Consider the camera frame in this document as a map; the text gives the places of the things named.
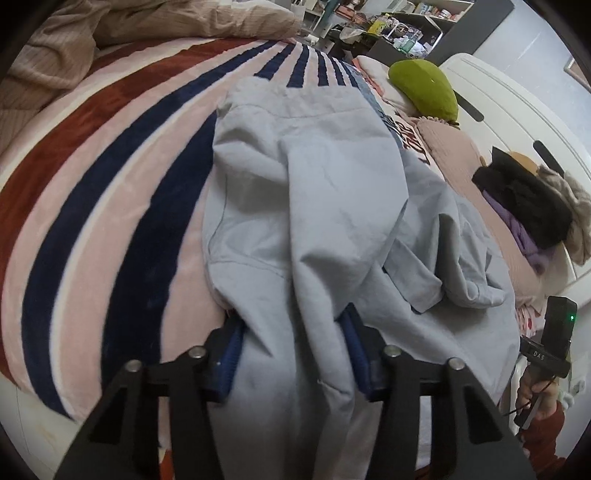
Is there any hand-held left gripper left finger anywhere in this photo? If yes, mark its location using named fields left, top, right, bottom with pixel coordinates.
left=53, top=318, right=247, bottom=480

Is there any white mattress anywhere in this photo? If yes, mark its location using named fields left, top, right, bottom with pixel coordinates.
left=0, top=374, right=162, bottom=480

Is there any purple cloth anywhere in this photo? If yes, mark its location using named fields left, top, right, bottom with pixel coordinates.
left=482, top=189, right=555, bottom=273

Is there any beige fluffy cloth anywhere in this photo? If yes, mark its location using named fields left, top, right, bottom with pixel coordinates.
left=538, top=165, right=591, bottom=266

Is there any white bed headboard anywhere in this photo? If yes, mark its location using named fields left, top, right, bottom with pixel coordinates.
left=438, top=53, right=591, bottom=384

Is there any person's right hand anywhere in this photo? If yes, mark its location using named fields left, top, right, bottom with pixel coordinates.
left=516, top=360, right=566, bottom=423

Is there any dark bookshelf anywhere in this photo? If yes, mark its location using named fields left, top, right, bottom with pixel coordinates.
left=392, top=0, right=515, bottom=61

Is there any pink ribbed pillow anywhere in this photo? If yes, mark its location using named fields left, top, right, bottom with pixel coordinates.
left=418, top=115, right=543, bottom=305

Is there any green plush pillow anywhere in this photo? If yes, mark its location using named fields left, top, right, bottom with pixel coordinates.
left=388, top=59, right=459, bottom=124

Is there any white storage rack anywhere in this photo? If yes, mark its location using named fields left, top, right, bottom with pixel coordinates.
left=293, top=0, right=335, bottom=40

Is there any person's right forearm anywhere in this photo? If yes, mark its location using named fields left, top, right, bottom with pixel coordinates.
left=519, top=401, right=573, bottom=476

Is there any black cloth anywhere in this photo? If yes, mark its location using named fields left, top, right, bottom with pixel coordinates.
left=472, top=147, right=578, bottom=247

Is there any pink grey duvet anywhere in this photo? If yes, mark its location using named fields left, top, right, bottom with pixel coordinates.
left=0, top=0, right=301, bottom=112

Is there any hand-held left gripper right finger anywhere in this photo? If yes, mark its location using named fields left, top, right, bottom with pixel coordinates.
left=339, top=302, right=536, bottom=480

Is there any light blue shirt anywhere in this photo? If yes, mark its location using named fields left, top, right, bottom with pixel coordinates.
left=202, top=76, right=522, bottom=480

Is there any striped fleece blanket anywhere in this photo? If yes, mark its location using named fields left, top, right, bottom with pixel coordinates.
left=0, top=37, right=370, bottom=418

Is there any white pillow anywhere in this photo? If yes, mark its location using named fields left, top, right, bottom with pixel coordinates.
left=353, top=54, right=419, bottom=116

